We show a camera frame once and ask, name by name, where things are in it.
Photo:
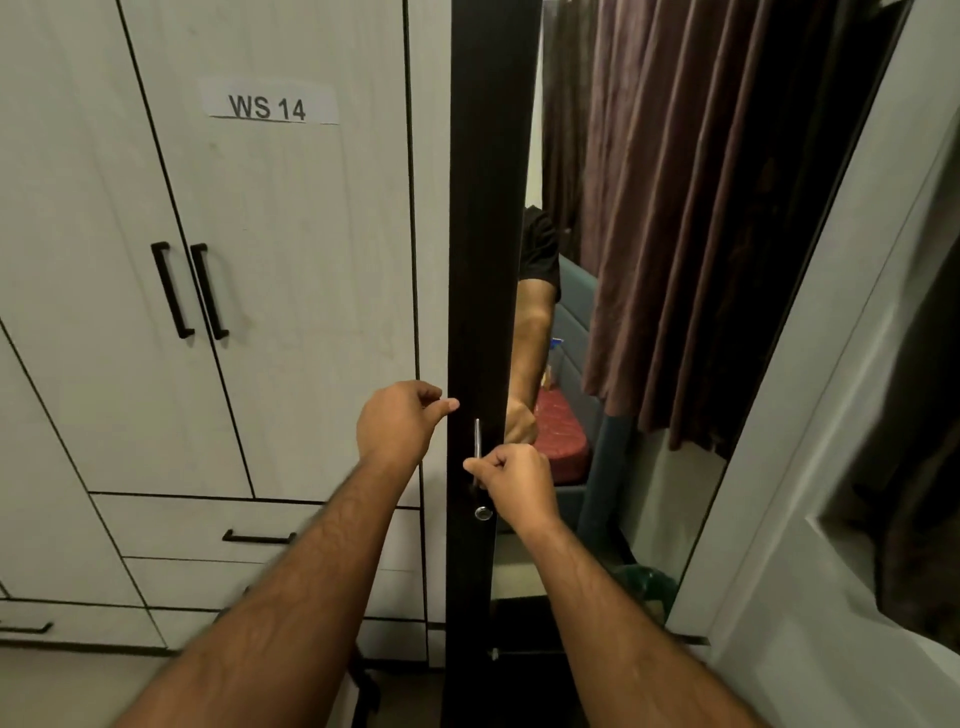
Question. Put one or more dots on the person's left hand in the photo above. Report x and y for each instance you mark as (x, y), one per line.
(394, 420)

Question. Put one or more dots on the person's right hand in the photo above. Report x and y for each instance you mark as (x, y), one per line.
(521, 487)

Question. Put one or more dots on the person's right thumb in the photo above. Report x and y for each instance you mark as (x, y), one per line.
(486, 465)

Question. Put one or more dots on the person's left thumb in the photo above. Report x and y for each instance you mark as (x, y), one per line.
(442, 411)

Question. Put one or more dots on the person's right forearm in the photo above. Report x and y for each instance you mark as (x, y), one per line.
(607, 637)

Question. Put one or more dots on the person's left forearm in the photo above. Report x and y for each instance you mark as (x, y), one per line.
(300, 592)

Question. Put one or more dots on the round silver door lock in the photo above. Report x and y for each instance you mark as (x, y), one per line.
(483, 513)

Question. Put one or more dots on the white wooden wardrobe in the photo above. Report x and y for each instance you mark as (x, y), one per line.
(300, 300)

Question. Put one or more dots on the dark brown wardrobe door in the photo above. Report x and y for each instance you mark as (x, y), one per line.
(487, 225)

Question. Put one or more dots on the large door mirror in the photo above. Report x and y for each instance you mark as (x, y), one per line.
(675, 225)

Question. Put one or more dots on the white door panel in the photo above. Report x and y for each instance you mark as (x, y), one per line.
(825, 390)

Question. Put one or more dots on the white paper label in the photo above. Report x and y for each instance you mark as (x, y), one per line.
(268, 103)

